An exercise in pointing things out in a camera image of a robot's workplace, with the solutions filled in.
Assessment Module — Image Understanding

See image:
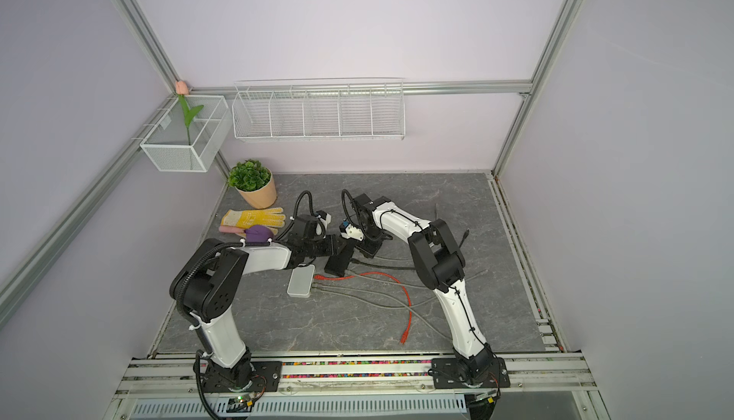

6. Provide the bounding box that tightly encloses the white network switch box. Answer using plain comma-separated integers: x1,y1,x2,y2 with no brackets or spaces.
287,264,315,299

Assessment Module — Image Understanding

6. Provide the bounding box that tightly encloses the red ethernet cable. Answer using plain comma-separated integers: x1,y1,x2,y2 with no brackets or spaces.
312,270,415,345

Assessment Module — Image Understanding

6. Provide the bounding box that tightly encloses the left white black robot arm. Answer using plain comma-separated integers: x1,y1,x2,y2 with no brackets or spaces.
169,211,344,391

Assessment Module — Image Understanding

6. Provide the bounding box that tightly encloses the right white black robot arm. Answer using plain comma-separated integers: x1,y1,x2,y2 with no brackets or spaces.
342,190,496,386

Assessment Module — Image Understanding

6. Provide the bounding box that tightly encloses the yellow work glove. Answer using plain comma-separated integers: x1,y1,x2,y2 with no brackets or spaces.
220,207,286,232

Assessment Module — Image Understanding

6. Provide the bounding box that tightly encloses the purple pink trowel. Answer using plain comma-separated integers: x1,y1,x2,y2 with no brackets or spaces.
219,225,275,245

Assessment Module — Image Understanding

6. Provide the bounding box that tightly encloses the green plant in pot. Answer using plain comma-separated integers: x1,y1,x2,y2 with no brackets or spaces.
227,159,277,210

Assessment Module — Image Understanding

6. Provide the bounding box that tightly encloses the pink artificial tulip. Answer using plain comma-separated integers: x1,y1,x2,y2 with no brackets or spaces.
175,81,204,146

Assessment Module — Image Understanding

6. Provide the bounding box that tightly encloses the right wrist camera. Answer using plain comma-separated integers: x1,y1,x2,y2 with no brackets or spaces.
338,221,365,242

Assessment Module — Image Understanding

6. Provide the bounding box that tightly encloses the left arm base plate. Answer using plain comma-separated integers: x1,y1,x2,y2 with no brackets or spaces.
200,361,283,393

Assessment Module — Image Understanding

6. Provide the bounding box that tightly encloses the long white wire basket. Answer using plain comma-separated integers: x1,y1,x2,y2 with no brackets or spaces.
231,78,406,141

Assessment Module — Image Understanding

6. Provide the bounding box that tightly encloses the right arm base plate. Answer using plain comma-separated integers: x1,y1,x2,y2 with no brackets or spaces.
427,357,512,389

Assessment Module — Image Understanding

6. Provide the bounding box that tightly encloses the small white wire basket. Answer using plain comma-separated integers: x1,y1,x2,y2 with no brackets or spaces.
141,95,232,173

